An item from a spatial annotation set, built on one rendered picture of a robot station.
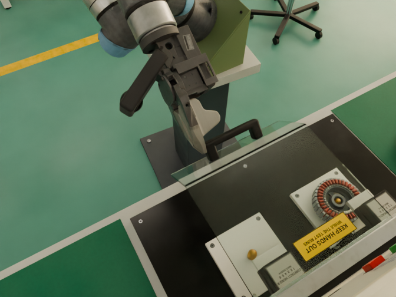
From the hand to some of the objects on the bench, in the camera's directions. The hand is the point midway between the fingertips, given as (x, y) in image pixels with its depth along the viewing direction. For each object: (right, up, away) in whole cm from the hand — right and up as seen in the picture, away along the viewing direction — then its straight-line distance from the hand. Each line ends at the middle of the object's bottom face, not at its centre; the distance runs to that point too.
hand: (198, 148), depth 57 cm
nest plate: (+12, -24, +18) cm, 33 cm away
